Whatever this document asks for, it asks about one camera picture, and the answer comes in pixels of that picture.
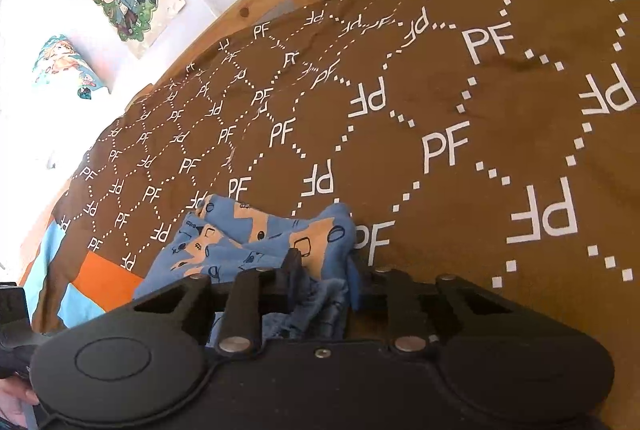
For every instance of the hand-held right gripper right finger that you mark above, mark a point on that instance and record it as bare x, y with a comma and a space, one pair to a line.
354, 282

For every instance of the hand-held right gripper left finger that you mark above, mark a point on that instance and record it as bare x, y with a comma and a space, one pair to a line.
292, 262

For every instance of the blue pants with orange print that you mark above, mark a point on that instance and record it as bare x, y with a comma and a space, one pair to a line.
280, 230

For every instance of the person's left hand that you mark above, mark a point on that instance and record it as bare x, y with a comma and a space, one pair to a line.
15, 402

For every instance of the brown printed blanket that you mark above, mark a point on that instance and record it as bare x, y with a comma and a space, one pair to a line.
450, 85

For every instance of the wall poster light blue figure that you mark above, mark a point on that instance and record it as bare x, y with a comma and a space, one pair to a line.
62, 65

